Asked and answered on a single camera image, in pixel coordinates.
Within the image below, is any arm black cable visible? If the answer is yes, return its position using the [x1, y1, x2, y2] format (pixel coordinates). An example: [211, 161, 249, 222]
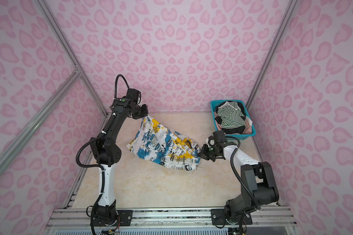
[225, 136, 262, 211]
[76, 74, 130, 235]

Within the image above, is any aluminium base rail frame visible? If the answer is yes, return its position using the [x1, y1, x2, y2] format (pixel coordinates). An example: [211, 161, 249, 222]
[42, 205, 301, 235]

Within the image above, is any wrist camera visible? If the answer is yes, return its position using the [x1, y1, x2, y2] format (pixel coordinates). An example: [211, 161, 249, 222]
[126, 88, 142, 105]
[207, 130, 227, 146]

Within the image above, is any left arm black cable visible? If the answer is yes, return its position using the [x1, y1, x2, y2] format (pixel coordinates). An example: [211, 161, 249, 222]
[76, 74, 130, 235]

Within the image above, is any teal plastic laundry basket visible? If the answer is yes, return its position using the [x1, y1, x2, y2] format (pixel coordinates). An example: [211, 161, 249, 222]
[210, 100, 256, 140]

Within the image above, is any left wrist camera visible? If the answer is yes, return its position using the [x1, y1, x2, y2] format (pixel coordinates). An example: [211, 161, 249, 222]
[126, 88, 142, 105]

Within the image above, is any green white striped garment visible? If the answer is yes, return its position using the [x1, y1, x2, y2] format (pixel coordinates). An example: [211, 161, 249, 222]
[217, 101, 247, 129]

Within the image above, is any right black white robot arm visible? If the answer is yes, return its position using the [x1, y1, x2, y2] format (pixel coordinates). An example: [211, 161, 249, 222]
[198, 143, 279, 226]

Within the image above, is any white yellow blue printed garment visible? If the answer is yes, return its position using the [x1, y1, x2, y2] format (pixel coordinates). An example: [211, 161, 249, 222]
[126, 115, 201, 171]

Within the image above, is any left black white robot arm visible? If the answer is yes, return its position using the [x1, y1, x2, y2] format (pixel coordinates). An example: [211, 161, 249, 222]
[76, 96, 148, 233]

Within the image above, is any black garment in basket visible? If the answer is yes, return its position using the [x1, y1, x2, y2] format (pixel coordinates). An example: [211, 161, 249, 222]
[216, 100, 248, 135]

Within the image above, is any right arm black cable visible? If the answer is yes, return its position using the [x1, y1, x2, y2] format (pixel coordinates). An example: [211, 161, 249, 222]
[225, 136, 262, 211]

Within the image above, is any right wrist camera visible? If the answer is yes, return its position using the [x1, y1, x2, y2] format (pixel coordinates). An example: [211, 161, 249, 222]
[207, 130, 227, 146]

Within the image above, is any diagonal aluminium wall strut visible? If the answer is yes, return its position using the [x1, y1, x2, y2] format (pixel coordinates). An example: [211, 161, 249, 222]
[0, 69, 81, 177]

